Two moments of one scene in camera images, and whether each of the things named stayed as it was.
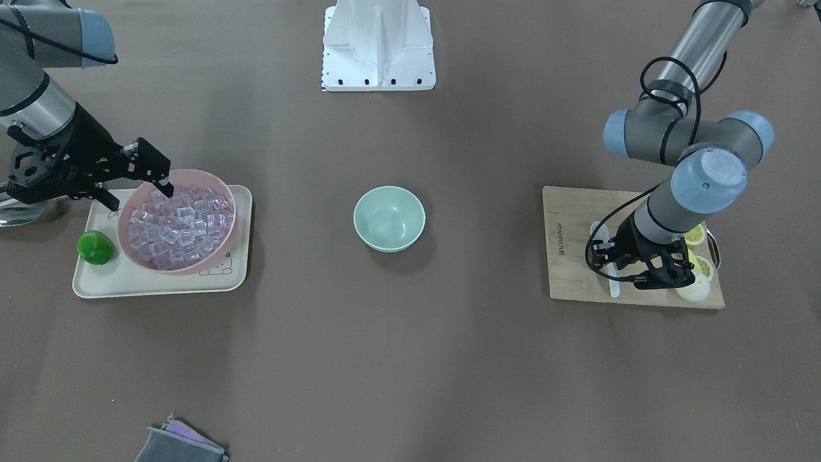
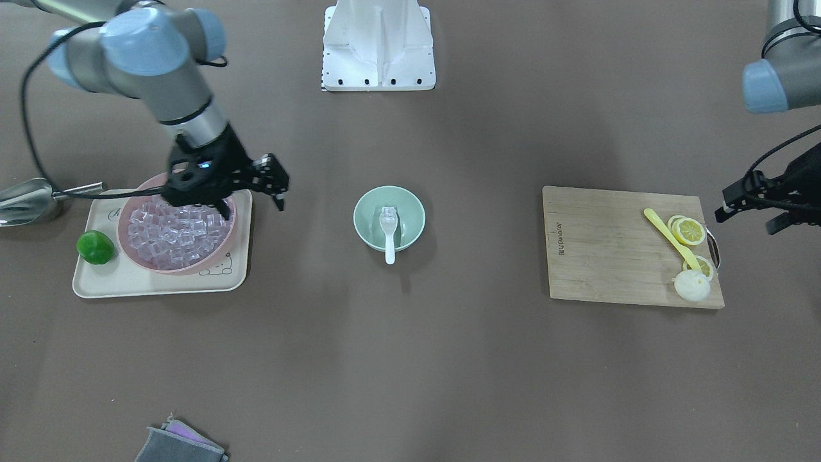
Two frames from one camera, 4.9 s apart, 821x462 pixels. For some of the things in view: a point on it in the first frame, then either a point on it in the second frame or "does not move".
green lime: x=95 y=247 does not move
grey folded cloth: x=162 y=446 does not move
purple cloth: x=179 y=428 does not move
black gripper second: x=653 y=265 to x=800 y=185
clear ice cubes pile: x=176 y=231 does not move
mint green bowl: x=389 y=218 does not move
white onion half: x=697 y=291 does not move
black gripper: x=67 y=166 to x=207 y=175
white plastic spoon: x=602 y=233 to x=389 y=221
